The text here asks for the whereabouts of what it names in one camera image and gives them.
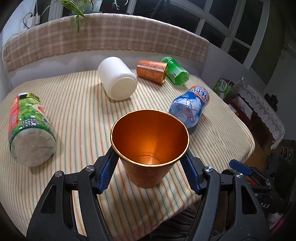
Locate orange paper cup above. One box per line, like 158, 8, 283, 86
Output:
110, 109, 190, 188
137, 60, 168, 85

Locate white plastic cup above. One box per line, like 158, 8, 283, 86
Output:
98, 57, 137, 100

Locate white lace cloth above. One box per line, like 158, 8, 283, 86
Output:
235, 78, 285, 150

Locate green red label jar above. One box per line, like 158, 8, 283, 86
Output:
8, 92, 56, 167

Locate blue Arctic Ocean bottle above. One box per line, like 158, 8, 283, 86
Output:
169, 85, 210, 128

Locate green paper bag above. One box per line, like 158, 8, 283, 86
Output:
213, 78, 235, 100

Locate yellow striped tablecloth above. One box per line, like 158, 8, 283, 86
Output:
1, 71, 255, 240

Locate green plastic bottle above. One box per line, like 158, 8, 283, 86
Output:
161, 57, 190, 86

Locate brown plaid cloth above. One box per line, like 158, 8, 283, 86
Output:
3, 14, 209, 72

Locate potted spider plant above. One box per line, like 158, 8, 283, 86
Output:
41, 0, 102, 33

